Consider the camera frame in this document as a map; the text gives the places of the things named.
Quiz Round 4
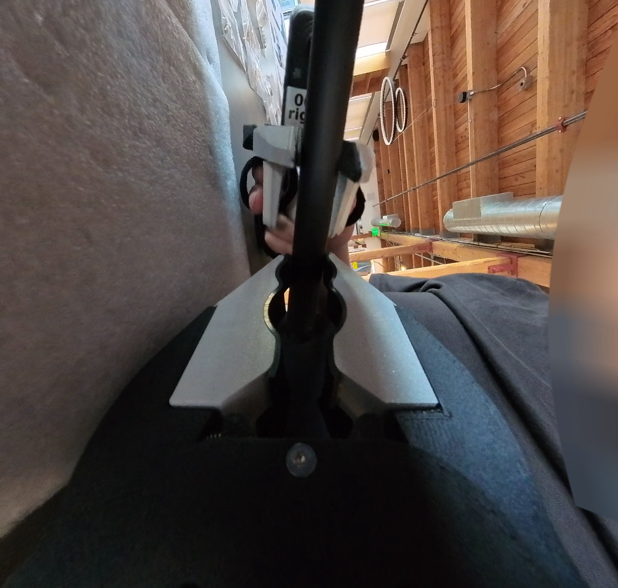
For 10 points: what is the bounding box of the white foam sheet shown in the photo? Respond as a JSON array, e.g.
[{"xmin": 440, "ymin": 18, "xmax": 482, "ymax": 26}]
[{"xmin": 0, "ymin": 0, "xmax": 252, "ymax": 540}]

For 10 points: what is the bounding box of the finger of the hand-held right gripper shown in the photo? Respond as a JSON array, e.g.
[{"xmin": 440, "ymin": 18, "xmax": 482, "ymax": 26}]
[
  {"xmin": 328, "ymin": 141, "xmax": 377, "ymax": 238},
  {"xmin": 243, "ymin": 125, "xmax": 300, "ymax": 229}
]

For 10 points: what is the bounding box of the large silver air duct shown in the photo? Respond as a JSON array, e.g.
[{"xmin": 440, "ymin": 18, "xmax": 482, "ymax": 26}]
[{"xmin": 443, "ymin": 192, "xmax": 564, "ymax": 241}]

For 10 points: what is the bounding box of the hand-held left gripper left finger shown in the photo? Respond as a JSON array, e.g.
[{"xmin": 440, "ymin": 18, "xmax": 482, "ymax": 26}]
[{"xmin": 169, "ymin": 254, "xmax": 293, "ymax": 429}]

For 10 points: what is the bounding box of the person's right hand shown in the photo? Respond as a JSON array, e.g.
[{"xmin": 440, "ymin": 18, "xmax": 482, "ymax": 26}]
[{"xmin": 248, "ymin": 168, "xmax": 365, "ymax": 263}]

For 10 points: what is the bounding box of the large round ring lamp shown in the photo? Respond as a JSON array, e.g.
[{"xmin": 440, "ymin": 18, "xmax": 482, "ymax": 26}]
[{"xmin": 379, "ymin": 76, "xmax": 398, "ymax": 145}]

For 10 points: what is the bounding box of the metal conduit pipe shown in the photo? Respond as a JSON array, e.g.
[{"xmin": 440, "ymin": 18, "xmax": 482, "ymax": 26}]
[{"xmin": 471, "ymin": 67, "xmax": 532, "ymax": 98}]

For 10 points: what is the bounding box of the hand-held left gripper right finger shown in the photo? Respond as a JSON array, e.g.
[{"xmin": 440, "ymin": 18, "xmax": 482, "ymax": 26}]
[{"xmin": 324, "ymin": 253, "xmax": 439, "ymax": 417}]

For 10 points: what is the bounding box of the small round ring lamp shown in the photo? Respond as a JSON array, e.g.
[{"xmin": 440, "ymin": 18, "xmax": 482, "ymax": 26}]
[{"xmin": 393, "ymin": 87, "xmax": 409, "ymax": 134}]

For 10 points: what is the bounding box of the metal threaded rod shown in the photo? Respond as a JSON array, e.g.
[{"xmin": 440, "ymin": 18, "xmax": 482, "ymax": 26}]
[{"xmin": 372, "ymin": 110, "xmax": 590, "ymax": 207}]

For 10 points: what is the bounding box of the red steel bracket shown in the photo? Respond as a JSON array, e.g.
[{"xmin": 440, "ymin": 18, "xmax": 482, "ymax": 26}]
[{"xmin": 492, "ymin": 252, "xmax": 525, "ymax": 276}]

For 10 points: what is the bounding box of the black electric screwdriver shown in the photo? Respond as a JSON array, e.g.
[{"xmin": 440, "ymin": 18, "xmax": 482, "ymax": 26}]
[{"xmin": 279, "ymin": 0, "xmax": 373, "ymax": 436}]

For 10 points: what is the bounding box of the person's black shirt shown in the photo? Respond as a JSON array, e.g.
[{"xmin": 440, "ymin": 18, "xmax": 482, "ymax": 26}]
[{"xmin": 369, "ymin": 272, "xmax": 618, "ymax": 588}]

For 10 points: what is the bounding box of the group of wall posters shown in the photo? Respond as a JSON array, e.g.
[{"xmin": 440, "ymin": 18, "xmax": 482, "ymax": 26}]
[{"xmin": 212, "ymin": 0, "xmax": 290, "ymax": 116}]

